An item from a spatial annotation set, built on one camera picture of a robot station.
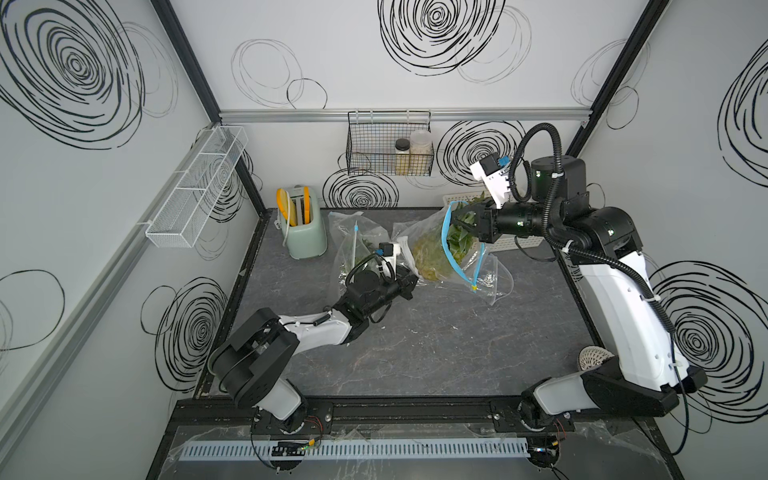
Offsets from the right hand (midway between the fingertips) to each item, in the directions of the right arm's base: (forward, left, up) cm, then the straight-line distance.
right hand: (455, 217), depth 57 cm
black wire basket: (+46, +20, -12) cm, 52 cm away
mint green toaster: (+20, +41, -33) cm, 56 cm away
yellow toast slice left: (+28, +48, -22) cm, 60 cm away
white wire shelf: (+19, +64, -9) cm, 68 cm away
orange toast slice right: (+29, +41, -26) cm, 56 cm away
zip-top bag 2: (+5, +25, -21) cm, 33 cm away
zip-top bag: (+12, -17, -39) cm, 44 cm away
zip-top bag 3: (+12, +23, -17) cm, 31 cm away
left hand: (+4, +4, -23) cm, 24 cm away
